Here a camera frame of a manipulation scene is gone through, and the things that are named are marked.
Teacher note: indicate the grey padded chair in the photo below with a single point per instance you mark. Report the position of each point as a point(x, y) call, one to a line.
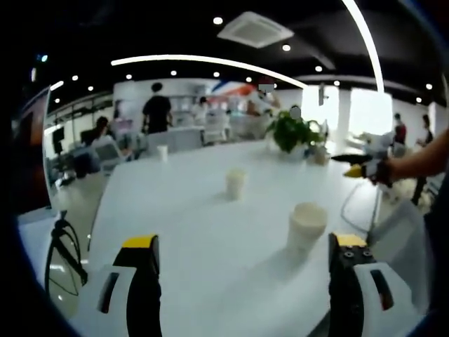
point(177, 139)

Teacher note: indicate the person's right hand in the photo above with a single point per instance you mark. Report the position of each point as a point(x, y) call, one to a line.
point(387, 172)

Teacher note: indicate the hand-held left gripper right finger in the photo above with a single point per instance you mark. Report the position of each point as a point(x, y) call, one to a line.
point(365, 302)

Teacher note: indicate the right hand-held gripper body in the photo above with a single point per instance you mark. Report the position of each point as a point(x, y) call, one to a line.
point(380, 144)

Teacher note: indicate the grey mesh chair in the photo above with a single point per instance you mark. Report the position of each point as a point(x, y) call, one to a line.
point(400, 238)

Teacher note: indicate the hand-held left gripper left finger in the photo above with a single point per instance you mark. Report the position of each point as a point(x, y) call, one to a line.
point(119, 302)

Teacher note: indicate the black monitor on stand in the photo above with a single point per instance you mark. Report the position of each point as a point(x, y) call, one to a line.
point(58, 137)

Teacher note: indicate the white table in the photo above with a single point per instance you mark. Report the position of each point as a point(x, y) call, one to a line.
point(175, 217)

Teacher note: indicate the green print paper cup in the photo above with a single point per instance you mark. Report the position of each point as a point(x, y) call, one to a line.
point(235, 186)
point(305, 231)

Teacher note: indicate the group of ceiling downlights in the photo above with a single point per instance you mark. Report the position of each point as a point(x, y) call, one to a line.
point(286, 47)

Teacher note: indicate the glass vase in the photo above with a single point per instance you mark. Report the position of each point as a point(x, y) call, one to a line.
point(320, 155)

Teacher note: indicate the long curved ceiling light strip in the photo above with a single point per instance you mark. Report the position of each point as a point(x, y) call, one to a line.
point(175, 56)
point(371, 45)

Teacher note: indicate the ceiling air conditioner vent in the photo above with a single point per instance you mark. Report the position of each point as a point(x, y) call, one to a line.
point(256, 29)

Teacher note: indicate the plain white paper cup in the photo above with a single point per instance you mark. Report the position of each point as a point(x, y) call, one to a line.
point(162, 153)

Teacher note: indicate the potted green plant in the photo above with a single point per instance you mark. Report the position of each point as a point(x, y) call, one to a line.
point(291, 133)

